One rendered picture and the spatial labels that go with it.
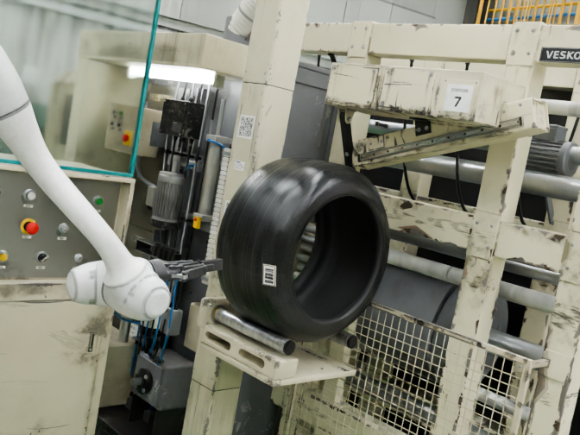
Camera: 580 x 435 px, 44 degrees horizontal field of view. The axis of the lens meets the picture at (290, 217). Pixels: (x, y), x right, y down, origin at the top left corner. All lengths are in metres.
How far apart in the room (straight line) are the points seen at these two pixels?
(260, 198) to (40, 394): 1.03
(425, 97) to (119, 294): 1.13
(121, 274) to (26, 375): 0.97
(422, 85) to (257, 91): 0.53
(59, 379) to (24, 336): 0.22
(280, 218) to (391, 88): 0.61
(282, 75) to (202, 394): 1.11
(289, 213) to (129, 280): 0.58
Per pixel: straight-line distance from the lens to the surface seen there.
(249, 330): 2.24
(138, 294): 1.63
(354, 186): 2.18
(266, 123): 2.39
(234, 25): 3.02
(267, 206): 2.05
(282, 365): 2.14
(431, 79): 2.27
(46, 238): 2.49
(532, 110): 2.24
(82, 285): 1.77
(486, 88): 2.20
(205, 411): 2.56
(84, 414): 2.72
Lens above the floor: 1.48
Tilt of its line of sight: 6 degrees down
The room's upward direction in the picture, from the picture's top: 10 degrees clockwise
